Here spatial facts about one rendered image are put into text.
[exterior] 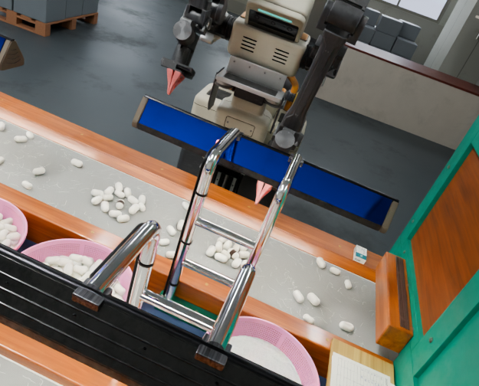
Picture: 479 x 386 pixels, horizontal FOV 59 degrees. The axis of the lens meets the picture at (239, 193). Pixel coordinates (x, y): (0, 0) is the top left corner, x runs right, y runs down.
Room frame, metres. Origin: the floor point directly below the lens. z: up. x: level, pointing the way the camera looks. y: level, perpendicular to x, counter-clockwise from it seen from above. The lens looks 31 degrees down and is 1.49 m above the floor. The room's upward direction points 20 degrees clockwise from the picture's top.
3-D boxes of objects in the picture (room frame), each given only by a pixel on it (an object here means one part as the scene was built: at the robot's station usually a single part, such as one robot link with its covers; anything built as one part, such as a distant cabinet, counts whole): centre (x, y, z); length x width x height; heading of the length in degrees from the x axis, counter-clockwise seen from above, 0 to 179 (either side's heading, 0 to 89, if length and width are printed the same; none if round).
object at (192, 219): (0.79, -0.01, 0.90); 0.20 x 0.19 x 0.45; 84
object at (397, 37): (7.68, -1.34, 0.51); 1.07 x 0.69 x 1.02; 88
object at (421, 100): (5.73, -1.44, 0.36); 2.09 x 0.67 x 0.72; 87
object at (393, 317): (0.88, -0.47, 0.83); 0.30 x 0.06 x 0.07; 174
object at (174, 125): (0.87, -0.03, 1.08); 0.62 x 0.08 x 0.07; 84
